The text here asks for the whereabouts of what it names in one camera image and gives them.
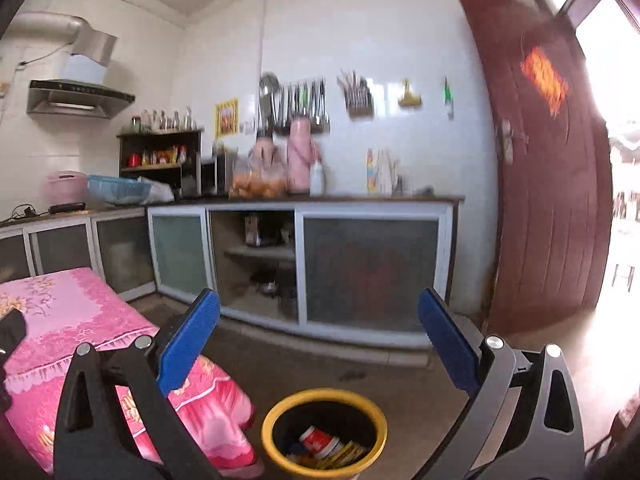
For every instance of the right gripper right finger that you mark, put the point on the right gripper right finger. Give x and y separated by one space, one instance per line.
544 438

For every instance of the bag of orange snacks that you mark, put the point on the bag of orange snacks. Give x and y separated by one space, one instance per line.
252 179

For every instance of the steel range hood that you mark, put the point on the steel range hood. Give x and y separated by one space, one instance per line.
80 88

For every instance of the pink floral tablecloth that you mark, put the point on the pink floral tablecloth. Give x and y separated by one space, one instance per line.
67 308

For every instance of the yellow rimmed black trash bin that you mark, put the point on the yellow rimmed black trash bin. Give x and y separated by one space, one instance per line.
340 413

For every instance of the blue plastic basin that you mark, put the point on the blue plastic basin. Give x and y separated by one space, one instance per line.
118 191

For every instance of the pink thermos flask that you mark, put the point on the pink thermos flask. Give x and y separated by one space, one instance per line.
301 154
262 153

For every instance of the yellow wall poster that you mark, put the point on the yellow wall poster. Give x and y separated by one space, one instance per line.
226 118

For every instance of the white kitchen cabinet run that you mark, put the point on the white kitchen cabinet run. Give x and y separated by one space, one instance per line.
340 269

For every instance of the brown wooden door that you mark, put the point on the brown wooden door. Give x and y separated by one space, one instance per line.
555 177

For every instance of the hanging utensil rack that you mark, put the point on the hanging utensil rack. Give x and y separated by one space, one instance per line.
280 104

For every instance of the dark wooden spice shelf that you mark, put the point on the dark wooden spice shelf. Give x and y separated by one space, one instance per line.
171 157

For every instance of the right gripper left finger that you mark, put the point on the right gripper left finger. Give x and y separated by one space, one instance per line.
92 437

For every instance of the yellow white carton box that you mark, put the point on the yellow white carton box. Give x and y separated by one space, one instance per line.
340 455

